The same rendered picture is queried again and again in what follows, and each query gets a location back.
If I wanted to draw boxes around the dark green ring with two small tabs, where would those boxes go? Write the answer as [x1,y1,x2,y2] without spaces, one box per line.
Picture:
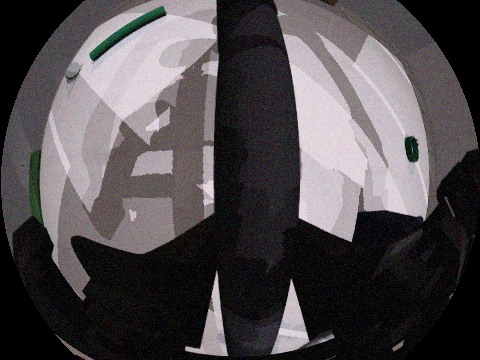
[405,136,419,163]

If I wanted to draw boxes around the black metal pipe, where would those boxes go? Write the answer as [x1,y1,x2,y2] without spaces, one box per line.
[213,0,300,356]

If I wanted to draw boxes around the dark green cylinder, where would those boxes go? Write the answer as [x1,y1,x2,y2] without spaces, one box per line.
[89,7,167,61]

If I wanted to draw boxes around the black post with cap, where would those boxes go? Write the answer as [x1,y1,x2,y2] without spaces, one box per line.
[216,0,223,51]

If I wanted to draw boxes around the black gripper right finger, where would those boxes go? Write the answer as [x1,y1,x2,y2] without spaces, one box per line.
[291,219,423,343]

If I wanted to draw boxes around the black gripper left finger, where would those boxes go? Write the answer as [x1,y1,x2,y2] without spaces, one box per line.
[71,213,217,349]

